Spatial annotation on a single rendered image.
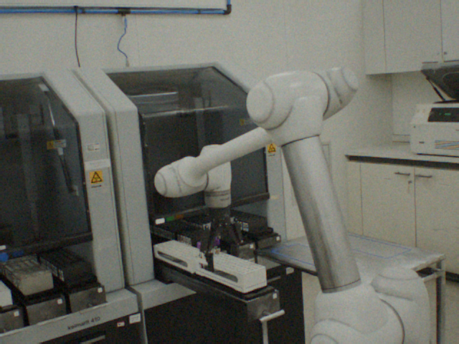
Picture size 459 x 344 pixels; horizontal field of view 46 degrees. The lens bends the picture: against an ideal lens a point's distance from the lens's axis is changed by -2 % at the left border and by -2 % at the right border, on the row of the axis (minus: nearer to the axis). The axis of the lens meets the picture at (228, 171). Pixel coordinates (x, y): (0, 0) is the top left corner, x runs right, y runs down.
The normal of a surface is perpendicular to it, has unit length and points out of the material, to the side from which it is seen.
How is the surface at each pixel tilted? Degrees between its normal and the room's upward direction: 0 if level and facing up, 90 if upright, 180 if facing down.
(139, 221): 90
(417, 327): 91
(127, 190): 90
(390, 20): 90
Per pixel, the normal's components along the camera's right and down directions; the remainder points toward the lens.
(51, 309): 0.59, 0.08
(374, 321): 0.56, -0.28
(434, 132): -0.83, 0.15
